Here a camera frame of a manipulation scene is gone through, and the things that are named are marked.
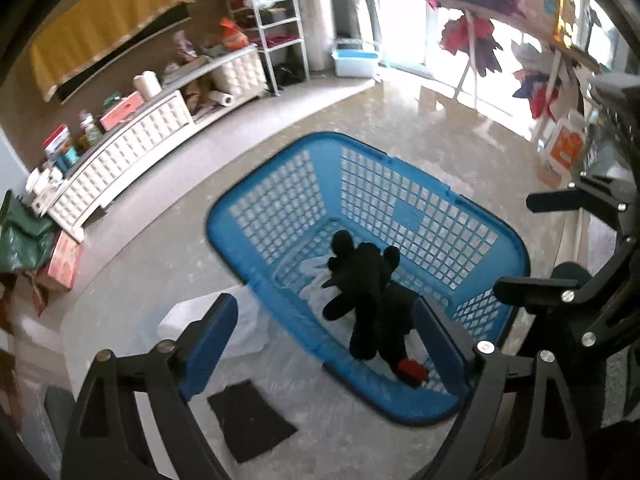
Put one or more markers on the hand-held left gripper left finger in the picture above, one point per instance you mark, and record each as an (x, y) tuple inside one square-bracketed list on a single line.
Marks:
[(212, 340)]

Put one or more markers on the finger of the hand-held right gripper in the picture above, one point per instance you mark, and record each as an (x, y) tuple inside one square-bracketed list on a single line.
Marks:
[(555, 201), (535, 291)]

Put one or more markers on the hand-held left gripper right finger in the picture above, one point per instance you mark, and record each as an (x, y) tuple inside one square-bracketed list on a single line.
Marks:
[(440, 355)]

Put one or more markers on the dark grey cloth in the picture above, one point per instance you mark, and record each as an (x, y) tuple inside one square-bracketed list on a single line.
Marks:
[(250, 420)]

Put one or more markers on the black plush toy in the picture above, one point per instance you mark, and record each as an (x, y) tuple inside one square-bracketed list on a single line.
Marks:
[(360, 280)]

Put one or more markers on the blue plastic laundry basket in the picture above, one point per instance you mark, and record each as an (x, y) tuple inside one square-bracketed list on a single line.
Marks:
[(280, 210)]

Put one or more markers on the white cloth on floor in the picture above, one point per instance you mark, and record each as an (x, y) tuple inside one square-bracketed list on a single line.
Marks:
[(245, 330)]

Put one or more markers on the small red black toy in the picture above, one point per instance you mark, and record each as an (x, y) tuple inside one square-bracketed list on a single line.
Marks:
[(410, 371)]

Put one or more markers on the orange white paper bag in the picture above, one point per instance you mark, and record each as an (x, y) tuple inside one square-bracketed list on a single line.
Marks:
[(565, 145)]

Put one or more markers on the red blue hanging clothes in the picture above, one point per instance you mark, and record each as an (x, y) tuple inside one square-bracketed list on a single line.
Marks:
[(540, 85)]

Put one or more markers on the white drying rack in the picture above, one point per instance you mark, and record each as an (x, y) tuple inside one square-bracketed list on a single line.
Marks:
[(465, 75)]

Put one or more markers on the colourful foil bag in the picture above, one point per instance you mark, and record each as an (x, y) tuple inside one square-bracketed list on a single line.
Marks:
[(562, 10)]

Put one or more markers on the pink cardboard box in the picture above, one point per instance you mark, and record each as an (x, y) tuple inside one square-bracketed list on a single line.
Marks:
[(62, 265)]

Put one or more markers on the red hanging garment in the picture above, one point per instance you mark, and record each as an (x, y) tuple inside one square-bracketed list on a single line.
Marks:
[(467, 40)]

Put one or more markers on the white tufted TV cabinet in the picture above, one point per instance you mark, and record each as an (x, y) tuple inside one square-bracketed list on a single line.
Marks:
[(125, 160)]

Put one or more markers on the green plastic bag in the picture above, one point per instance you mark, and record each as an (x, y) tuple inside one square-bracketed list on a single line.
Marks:
[(25, 245)]

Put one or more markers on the white boxes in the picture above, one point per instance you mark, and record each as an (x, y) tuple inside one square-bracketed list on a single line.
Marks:
[(45, 187)]

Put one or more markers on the teal container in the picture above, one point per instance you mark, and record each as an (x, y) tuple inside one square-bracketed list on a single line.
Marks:
[(66, 161)]

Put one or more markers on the small paper towel roll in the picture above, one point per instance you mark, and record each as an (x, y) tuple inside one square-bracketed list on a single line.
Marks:
[(222, 99)]

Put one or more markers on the clear jar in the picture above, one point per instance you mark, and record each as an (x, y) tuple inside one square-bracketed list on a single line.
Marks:
[(90, 130)]

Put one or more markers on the blue white plastic tray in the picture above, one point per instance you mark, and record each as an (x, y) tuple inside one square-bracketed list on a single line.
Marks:
[(355, 60)]

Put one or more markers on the pink flat box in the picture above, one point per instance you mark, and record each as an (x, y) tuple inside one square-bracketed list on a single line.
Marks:
[(122, 110)]

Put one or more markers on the red white box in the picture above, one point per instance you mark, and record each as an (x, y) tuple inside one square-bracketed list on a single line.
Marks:
[(57, 140)]

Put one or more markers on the green box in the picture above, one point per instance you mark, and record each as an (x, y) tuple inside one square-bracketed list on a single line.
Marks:
[(111, 102)]

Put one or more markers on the large paper towel roll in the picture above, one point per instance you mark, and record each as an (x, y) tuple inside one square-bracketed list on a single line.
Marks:
[(147, 85)]

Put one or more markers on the orange snack bag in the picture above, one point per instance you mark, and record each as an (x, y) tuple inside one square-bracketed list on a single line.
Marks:
[(234, 35)]

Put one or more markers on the grey curtain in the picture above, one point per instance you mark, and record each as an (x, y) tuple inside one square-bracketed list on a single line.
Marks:
[(315, 10)]

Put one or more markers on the white metal shelf rack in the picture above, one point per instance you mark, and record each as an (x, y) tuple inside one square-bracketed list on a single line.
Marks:
[(285, 22)]

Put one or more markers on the yellow fringed cloth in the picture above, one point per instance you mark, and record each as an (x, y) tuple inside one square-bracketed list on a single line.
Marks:
[(100, 25)]

